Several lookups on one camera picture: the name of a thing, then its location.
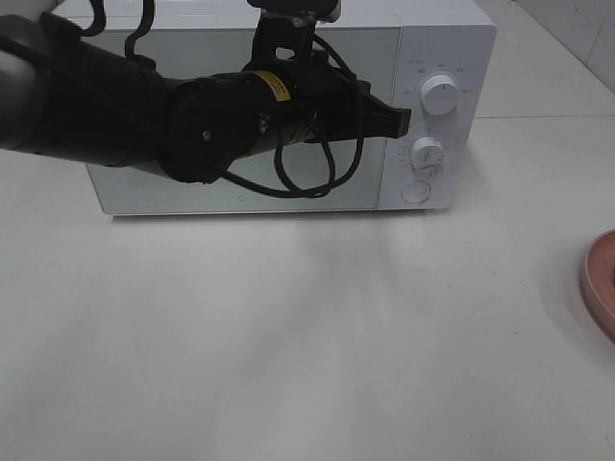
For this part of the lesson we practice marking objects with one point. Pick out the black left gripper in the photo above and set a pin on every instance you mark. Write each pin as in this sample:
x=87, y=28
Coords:
x=330, y=98

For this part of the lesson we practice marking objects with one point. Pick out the white timer knob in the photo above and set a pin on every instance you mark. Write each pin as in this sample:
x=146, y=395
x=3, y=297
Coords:
x=426, y=155

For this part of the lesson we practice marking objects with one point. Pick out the white microwave door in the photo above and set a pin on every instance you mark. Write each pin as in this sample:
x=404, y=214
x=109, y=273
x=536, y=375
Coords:
x=371, y=53

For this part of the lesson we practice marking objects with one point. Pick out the round white door button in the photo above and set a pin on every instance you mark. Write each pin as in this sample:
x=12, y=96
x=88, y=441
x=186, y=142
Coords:
x=416, y=192

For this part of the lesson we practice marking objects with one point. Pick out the pink round plate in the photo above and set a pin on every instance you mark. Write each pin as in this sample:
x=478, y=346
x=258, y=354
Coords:
x=597, y=282

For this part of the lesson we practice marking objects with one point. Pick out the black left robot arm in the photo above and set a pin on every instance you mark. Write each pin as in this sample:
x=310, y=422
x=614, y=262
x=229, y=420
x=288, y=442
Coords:
x=62, y=97

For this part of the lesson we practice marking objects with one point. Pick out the upper white power knob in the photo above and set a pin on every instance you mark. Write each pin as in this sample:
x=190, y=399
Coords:
x=439, y=94

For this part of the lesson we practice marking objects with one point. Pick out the white microwave oven body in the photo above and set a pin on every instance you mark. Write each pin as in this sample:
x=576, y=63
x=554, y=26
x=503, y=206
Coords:
x=454, y=37

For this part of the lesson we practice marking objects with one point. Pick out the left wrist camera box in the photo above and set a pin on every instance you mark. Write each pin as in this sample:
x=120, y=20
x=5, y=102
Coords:
x=321, y=10

